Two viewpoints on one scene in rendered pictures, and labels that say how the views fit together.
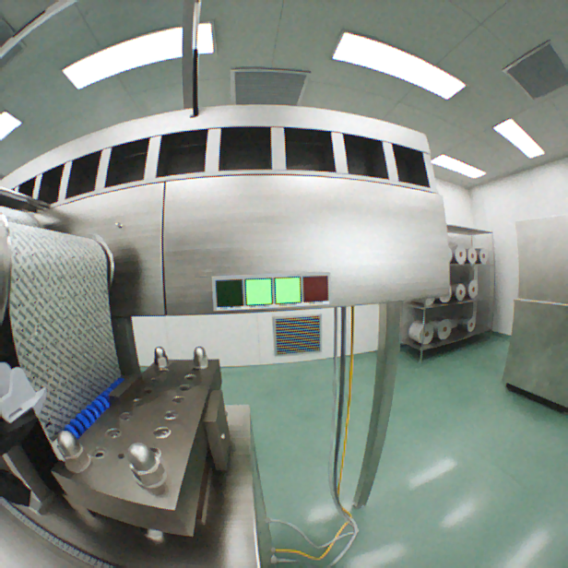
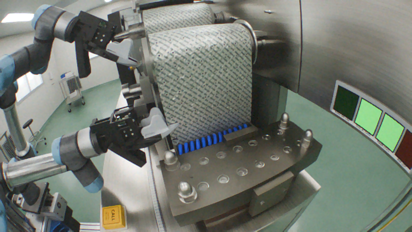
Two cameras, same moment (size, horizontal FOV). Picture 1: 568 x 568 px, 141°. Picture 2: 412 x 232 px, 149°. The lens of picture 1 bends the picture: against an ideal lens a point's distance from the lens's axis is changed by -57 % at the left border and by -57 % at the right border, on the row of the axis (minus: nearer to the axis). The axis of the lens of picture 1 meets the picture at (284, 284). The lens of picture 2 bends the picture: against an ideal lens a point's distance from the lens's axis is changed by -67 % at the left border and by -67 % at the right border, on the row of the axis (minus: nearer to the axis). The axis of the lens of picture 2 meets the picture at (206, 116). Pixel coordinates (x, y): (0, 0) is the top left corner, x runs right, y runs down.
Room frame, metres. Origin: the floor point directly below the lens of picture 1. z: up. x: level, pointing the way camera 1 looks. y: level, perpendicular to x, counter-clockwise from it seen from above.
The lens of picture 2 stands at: (0.16, -0.05, 1.31)
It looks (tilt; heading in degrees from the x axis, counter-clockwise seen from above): 31 degrees down; 81
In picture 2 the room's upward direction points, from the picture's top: 7 degrees counter-clockwise
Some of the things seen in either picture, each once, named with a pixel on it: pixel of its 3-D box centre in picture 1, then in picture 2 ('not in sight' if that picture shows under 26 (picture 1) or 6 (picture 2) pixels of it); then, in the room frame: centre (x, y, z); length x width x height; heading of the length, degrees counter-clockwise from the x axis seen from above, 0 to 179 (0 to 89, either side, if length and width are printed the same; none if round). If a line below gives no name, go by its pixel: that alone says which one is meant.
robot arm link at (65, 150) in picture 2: not in sight; (70, 149); (-0.16, 0.26, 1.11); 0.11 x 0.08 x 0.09; 8
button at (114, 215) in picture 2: not in sight; (112, 217); (-0.10, 0.17, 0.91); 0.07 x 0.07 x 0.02; 8
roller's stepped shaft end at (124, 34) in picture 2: not in sight; (122, 35); (-0.01, 0.60, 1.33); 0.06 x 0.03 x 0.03; 8
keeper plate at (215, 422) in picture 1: (219, 429); (270, 196); (0.32, 0.12, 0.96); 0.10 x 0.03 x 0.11; 8
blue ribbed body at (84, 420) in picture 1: (100, 408); (216, 139); (0.24, 0.30, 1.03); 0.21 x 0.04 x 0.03; 8
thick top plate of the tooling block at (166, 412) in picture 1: (161, 416); (247, 164); (0.29, 0.21, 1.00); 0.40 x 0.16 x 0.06; 8
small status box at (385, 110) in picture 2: (273, 290); (379, 124); (0.48, 0.02, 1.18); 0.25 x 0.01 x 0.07; 98
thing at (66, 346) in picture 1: (76, 358); (212, 107); (0.24, 0.32, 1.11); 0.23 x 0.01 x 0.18; 8
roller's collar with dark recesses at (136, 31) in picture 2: not in sight; (137, 31); (0.05, 0.61, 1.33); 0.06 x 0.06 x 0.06; 8
